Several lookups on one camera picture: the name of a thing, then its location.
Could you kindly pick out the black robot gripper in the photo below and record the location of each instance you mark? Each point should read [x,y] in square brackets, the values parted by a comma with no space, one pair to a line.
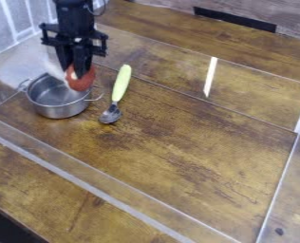
[73,36]

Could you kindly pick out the red toy mushroom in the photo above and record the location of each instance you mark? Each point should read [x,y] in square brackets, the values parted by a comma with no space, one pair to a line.
[68,76]

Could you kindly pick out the small silver pot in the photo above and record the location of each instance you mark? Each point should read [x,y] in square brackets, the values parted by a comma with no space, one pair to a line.
[53,99]

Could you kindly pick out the spoon with yellow-green handle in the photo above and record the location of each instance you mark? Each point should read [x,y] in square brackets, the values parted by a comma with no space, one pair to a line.
[112,114]

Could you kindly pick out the black bar on wall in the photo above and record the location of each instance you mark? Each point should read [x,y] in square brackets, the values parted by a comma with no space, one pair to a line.
[235,19]

